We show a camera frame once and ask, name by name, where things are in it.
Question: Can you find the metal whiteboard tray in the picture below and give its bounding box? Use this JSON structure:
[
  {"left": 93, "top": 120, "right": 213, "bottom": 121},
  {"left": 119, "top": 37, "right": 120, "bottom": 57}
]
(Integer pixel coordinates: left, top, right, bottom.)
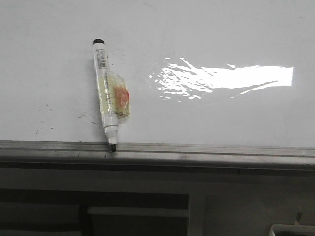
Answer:
[{"left": 0, "top": 140, "right": 315, "bottom": 176}]

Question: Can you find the white marker with taped pad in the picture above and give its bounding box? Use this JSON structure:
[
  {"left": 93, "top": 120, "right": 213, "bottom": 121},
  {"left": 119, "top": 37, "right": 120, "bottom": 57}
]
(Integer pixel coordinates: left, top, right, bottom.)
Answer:
[{"left": 92, "top": 39, "right": 130, "bottom": 152}]

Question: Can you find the white bin bottom right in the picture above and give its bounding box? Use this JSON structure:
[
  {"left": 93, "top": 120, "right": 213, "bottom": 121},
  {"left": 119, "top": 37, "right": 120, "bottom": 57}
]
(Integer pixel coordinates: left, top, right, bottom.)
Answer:
[{"left": 269, "top": 224, "right": 315, "bottom": 236}]

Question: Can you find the dark cabinet with white shelf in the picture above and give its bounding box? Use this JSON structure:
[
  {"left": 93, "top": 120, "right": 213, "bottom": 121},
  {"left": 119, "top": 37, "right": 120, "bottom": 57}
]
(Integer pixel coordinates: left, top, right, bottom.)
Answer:
[{"left": 0, "top": 189, "right": 189, "bottom": 236}]

